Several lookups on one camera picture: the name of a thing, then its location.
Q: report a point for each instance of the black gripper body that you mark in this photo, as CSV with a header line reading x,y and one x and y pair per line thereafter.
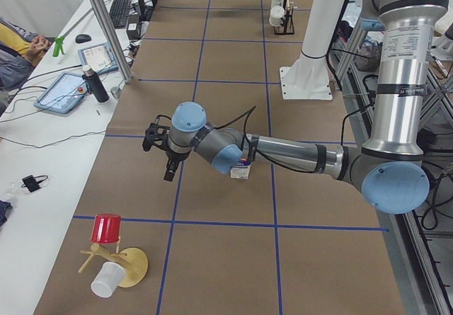
x,y
174,156

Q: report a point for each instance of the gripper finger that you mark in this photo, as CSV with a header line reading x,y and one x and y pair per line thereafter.
x,y
172,173
166,175

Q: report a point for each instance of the blue white milk carton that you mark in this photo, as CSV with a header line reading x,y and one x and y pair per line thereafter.
x,y
241,170

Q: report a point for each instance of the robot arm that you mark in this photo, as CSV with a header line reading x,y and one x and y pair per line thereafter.
x,y
386,168

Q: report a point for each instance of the red plastic cup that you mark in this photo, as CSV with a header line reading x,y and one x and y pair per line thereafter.
x,y
106,228

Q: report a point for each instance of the wooden cup tree stand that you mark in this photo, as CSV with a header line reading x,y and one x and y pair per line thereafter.
x,y
134,260

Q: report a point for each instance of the translucent white plastic cup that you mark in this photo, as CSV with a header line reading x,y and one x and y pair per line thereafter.
x,y
108,279

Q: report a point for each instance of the black water bottle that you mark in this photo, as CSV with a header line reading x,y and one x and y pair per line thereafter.
x,y
94,84

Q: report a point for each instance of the far teach pendant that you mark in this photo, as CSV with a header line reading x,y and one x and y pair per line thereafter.
x,y
99,57

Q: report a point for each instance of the teach pendant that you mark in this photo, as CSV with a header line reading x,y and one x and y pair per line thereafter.
x,y
63,95
99,57

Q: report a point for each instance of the near teach pendant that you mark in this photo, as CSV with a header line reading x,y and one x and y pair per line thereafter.
x,y
63,95

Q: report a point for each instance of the small black adapter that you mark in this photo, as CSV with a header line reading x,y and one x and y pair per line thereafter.
x,y
32,183

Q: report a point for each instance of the black computer mouse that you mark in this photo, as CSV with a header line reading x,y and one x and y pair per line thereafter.
x,y
82,38

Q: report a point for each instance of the black keyboard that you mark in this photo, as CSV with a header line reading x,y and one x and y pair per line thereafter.
x,y
119,12

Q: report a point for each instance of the green clamp tool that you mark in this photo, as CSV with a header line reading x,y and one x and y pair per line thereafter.
x,y
58,46

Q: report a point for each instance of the white mug lower rack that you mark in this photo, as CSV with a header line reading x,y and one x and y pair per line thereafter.
x,y
277,13

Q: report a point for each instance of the white mug rack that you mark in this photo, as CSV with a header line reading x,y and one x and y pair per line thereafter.
x,y
277,0
277,13

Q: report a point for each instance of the white mug upper rack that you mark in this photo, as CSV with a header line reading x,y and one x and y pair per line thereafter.
x,y
277,0

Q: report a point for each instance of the seated person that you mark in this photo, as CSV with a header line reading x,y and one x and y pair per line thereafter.
x,y
21,52

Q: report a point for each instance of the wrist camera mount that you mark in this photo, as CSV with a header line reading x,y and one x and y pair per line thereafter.
x,y
157,135

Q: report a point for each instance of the white camera pole base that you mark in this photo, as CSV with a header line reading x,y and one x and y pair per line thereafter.
x,y
307,78

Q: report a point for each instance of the black wire mug rack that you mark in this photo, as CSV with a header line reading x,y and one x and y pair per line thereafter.
x,y
287,25

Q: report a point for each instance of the aluminium frame post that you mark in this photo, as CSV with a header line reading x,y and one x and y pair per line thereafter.
x,y
107,27

